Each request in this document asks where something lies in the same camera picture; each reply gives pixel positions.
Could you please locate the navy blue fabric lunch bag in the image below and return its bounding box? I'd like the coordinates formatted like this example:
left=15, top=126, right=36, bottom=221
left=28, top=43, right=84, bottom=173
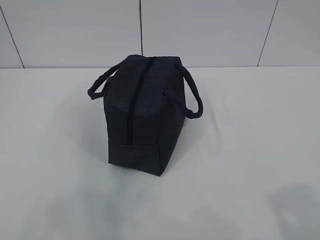
left=87, top=54, right=204, bottom=176

